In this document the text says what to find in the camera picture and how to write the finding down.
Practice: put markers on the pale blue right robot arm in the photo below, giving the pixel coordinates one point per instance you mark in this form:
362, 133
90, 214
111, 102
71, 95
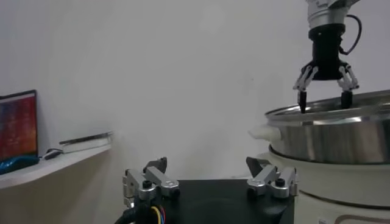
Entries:
326, 13

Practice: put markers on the flat white box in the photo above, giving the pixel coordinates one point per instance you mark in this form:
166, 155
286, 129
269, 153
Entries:
86, 146

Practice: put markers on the white side table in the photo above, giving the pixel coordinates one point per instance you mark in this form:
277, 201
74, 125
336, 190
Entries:
61, 164

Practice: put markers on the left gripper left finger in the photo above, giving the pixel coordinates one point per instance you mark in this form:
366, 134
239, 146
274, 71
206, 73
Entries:
152, 179

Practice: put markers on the cream electric cooking pot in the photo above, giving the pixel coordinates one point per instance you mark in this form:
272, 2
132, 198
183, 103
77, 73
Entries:
335, 188

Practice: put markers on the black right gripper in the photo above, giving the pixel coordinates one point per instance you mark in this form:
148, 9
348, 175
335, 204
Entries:
326, 51

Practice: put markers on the black laptop with red screen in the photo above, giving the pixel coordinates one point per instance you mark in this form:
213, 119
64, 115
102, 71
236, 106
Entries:
18, 124

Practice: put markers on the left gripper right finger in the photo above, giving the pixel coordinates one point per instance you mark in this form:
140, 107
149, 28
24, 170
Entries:
271, 179

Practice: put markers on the stainless steel steamer basket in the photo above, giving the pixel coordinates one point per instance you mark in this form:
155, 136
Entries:
329, 137

